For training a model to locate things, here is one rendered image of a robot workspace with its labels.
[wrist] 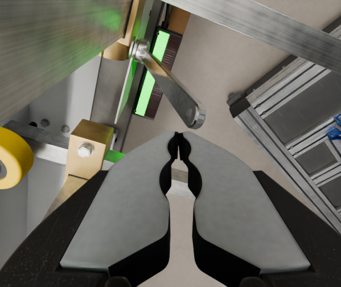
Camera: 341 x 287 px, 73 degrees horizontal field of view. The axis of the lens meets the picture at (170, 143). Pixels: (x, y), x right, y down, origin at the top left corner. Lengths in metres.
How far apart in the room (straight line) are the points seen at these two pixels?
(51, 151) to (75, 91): 0.24
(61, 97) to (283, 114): 0.87
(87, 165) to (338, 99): 1.05
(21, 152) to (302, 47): 0.35
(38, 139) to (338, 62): 0.39
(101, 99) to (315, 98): 0.89
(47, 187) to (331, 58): 0.73
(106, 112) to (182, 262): 1.87
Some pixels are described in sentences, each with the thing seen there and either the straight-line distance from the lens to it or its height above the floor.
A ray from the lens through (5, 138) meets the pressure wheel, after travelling 0.34.
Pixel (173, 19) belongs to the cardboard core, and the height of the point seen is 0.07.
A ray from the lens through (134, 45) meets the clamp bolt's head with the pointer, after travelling 0.29.
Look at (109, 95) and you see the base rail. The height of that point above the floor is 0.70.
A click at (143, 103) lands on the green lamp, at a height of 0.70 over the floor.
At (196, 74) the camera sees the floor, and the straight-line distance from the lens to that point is 1.17.
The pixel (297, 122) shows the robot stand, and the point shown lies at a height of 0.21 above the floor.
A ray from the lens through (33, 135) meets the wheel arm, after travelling 0.39.
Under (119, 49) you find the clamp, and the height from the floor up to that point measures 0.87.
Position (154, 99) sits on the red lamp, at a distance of 0.46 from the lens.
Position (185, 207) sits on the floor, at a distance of 1.67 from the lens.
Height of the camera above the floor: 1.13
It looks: 58 degrees down
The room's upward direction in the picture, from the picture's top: 178 degrees counter-clockwise
